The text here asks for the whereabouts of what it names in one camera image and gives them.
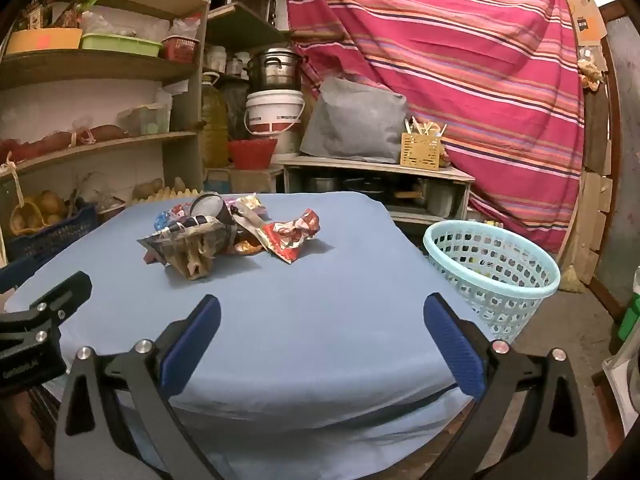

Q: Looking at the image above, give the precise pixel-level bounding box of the grey fabric bag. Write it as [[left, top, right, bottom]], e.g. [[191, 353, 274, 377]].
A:
[[299, 76, 410, 163]]

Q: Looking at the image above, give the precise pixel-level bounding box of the brown cardboard box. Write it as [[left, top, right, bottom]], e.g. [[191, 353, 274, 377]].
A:
[[564, 0, 608, 46]]

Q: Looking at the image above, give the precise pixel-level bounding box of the yellow woven basket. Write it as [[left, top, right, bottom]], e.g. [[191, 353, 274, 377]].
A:
[[9, 197, 48, 236]]

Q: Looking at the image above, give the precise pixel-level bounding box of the large brown paper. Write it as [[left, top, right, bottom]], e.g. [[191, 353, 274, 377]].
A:
[[165, 232, 226, 281]]

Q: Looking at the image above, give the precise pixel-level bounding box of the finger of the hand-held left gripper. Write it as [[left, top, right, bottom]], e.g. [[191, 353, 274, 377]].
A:
[[0, 271, 93, 349]]

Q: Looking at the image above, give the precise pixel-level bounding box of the person's left forearm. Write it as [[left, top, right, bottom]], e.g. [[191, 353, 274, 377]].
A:
[[5, 390, 56, 468]]

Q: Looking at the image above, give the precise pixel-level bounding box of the red snack wrapper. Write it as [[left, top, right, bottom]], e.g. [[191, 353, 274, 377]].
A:
[[260, 208, 321, 265]]

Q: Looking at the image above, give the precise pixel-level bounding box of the bundle of wooden utensils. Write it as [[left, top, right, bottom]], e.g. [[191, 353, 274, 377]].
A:
[[405, 116, 447, 137]]

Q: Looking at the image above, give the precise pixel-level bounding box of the low wooden cabinet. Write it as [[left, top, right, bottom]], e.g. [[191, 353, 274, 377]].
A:
[[282, 155, 476, 226]]

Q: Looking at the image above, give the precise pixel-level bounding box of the green plastic tray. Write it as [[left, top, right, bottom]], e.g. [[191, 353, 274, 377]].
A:
[[80, 32, 163, 58]]

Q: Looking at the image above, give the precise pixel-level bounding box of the white metal stand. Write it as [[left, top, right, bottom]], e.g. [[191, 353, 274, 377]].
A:
[[600, 340, 640, 436]]

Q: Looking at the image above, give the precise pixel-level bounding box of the yellow plastic tub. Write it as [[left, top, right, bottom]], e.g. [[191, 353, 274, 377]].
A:
[[5, 27, 83, 56]]

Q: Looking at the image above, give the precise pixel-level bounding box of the light blue plastic basket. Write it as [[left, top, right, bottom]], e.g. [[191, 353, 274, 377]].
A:
[[423, 221, 562, 345]]

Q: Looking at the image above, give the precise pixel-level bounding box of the black tube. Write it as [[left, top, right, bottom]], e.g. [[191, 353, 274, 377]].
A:
[[170, 215, 211, 231]]

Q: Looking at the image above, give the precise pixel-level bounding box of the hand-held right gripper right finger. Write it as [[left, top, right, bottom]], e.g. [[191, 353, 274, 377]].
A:
[[423, 292, 626, 480]]

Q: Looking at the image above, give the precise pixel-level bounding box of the pile of sweet potatoes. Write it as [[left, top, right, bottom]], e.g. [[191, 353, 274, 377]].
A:
[[0, 125, 131, 161]]

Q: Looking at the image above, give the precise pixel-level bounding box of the red striped cloth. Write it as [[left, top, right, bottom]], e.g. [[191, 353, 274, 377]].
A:
[[282, 0, 587, 256]]

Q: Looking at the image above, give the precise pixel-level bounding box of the pink yellow snack wrapper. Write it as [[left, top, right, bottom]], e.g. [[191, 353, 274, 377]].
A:
[[225, 195, 266, 216]]

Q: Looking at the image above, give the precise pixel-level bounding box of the blue plastic crate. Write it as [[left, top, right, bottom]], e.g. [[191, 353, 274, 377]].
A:
[[5, 205, 98, 263]]

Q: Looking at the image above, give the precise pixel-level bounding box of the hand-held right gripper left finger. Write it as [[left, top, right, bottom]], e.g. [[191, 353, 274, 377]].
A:
[[52, 294, 226, 480]]

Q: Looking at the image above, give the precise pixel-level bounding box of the steel cooking pot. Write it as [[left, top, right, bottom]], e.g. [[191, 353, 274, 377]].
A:
[[247, 47, 307, 92]]

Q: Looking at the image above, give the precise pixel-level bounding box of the clear plastic container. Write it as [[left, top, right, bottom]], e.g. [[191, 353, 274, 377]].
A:
[[82, 5, 171, 41]]

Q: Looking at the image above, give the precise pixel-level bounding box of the red plastic bowl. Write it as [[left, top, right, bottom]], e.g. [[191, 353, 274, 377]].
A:
[[227, 138, 278, 170]]

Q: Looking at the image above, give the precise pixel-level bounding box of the yellow oil bottle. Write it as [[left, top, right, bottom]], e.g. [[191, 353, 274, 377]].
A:
[[201, 72, 230, 168]]

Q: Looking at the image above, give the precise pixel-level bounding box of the wooden shelf unit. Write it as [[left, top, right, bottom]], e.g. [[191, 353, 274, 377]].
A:
[[0, 0, 211, 261]]

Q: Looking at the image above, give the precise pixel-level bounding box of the dark red wrapper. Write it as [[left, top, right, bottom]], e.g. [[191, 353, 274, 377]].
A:
[[137, 237, 171, 265]]

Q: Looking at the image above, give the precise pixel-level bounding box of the white plastic bucket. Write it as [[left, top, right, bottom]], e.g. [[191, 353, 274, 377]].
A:
[[244, 89, 306, 136]]

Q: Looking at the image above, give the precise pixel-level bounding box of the small red plastic basket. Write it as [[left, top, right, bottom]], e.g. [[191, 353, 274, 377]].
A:
[[161, 36, 200, 64]]

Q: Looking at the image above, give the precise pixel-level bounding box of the woven yellow utensil box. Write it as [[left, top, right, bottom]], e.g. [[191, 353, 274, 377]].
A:
[[400, 131, 443, 171]]

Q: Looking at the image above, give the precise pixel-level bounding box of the green plastic container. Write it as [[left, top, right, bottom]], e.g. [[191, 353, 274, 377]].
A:
[[617, 292, 640, 343]]

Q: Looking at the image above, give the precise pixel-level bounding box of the black frying pan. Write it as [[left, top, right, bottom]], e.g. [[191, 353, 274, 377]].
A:
[[345, 177, 401, 196]]

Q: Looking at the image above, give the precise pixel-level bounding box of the straw broom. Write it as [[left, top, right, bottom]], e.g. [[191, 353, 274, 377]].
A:
[[560, 265, 583, 293]]

